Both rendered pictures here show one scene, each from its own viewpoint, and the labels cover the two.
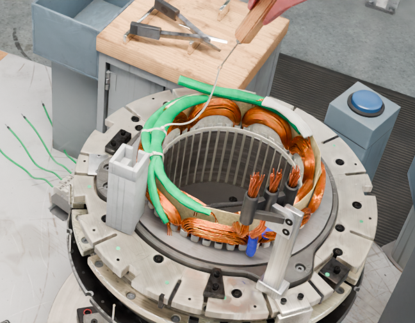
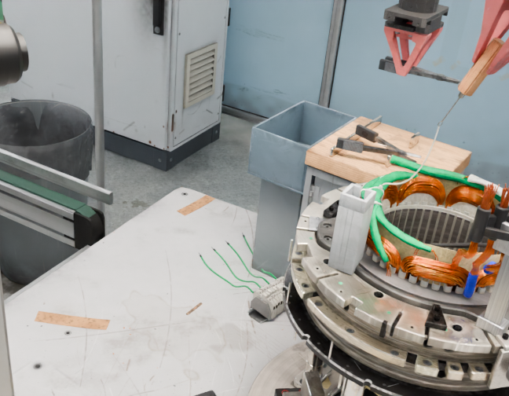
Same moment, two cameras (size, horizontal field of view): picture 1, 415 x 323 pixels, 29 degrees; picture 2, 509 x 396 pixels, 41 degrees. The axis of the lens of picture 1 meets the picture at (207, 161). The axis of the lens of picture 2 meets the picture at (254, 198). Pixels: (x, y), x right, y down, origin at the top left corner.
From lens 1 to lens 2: 0.22 m
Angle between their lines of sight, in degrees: 18
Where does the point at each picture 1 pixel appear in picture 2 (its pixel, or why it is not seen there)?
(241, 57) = not seen: hidden behind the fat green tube
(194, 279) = (414, 313)
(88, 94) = (290, 212)
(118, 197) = (345, 232)
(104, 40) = (313, 153)
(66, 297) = (264, 381)
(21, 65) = (225, 207)
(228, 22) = (418, 149)
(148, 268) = (370, 301)
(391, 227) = not seen: outside the picture
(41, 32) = (258, 152)
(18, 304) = (219, 386)
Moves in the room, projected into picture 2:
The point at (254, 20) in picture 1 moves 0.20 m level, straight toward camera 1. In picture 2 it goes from (478, 70) to (477, 150)
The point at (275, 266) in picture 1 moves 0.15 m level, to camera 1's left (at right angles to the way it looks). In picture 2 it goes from (499, 296) to (340, 260)
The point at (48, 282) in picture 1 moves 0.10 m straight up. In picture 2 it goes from (247, 370) to (253, 318)
